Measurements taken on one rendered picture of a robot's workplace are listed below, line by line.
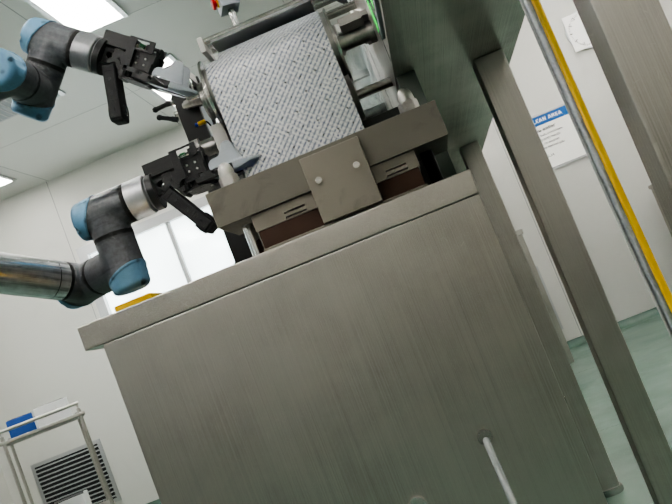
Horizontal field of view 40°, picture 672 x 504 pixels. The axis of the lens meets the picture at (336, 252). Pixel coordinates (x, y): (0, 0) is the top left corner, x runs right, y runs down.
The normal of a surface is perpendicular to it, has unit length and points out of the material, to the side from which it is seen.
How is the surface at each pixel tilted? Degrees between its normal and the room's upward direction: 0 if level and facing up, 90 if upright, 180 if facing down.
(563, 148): 90
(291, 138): 90
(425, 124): 90
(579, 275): 90
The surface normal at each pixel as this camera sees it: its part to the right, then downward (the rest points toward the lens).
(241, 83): -0.11, -0.05
